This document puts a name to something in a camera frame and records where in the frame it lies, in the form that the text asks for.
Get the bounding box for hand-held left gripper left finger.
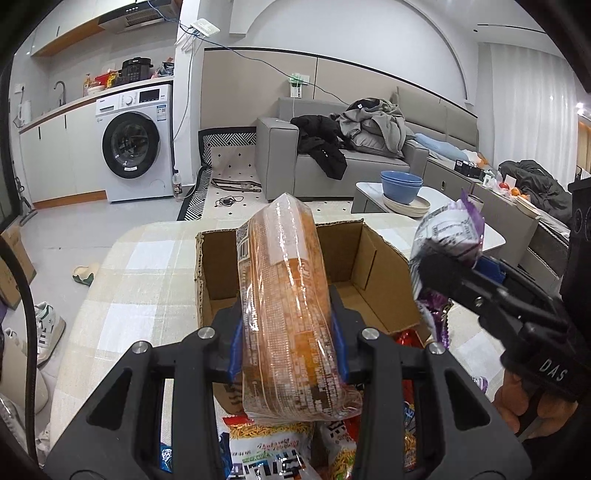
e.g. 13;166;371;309
44;302;245;480

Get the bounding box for purple and white snack packet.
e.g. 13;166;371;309
410;188;485;352

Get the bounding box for white coffee table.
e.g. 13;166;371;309
353;181;505;268

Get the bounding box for range hood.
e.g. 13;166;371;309
99;0;167;34

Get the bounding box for brown cardboard box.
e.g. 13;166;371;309
195;220;435;416

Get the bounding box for cardboard box on floor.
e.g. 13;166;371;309
0;225;37;310

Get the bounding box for checkered tablecloth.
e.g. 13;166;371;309
48;215;509;480

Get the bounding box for black jacket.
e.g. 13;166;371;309
290;115;348;181

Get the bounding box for white power strip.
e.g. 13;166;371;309
287;73;309;99

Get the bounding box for beige plate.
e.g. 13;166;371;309
383;194;431;219

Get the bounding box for black strap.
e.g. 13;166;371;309
211;177;263;193

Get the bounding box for grey sofa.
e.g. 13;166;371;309
256;85;573;232

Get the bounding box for black and white patterned rug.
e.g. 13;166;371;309
178;128;269;222

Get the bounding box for person's right hand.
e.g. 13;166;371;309
492;369;561;439

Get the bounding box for snack bags on counter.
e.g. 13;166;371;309
84;71;122;96

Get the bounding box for dark padded jacket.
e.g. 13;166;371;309
499;159;573;223

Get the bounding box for black pressure cooker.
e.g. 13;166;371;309
121;58;154;84

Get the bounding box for green slipper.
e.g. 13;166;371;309
71;262;100;285

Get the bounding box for white wall cabinet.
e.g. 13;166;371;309
30;0;125;57

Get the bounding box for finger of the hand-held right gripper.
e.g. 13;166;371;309
477;256;568;324
410;251;529;354

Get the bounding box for white washing machine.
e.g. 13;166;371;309
95;84;175;204

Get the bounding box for white base cabinet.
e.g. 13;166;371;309
18;82;109;209

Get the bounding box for white sneaker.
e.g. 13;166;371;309
33;302;68;366

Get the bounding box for white curtain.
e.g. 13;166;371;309
489;41;583;172

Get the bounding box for grey clothing pile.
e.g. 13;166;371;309
337;98;416;158

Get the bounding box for shiny red snack packet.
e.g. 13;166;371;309
396;329;432;402

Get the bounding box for orange cake packet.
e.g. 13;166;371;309
235;193;363;423

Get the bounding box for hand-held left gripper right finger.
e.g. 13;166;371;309
328;285;527;480

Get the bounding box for white noodle snack packet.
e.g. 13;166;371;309
224;414;319;480
318;418;358;480

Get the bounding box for white router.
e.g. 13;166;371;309
191;18;221;38

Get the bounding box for small black box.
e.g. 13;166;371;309
455;159;484;179

